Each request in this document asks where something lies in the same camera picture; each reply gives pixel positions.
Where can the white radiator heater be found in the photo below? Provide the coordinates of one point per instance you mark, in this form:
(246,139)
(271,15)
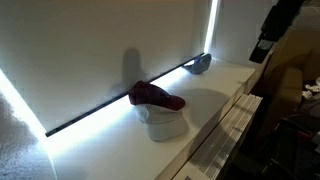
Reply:
(209,159)

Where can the black window blind bottom rail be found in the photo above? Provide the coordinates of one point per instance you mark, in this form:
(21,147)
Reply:
(114,99)

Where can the red baseball cap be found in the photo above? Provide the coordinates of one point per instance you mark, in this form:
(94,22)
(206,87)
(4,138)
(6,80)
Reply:
(146,93)

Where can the white window blind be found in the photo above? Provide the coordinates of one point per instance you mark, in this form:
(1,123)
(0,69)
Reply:
(67,57)

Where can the grey-blue baseball cap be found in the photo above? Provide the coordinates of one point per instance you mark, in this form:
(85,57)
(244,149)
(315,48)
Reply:
(199,64)

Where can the tan armchair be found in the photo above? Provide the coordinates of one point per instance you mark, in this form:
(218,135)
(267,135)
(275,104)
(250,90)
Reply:
(285,85)

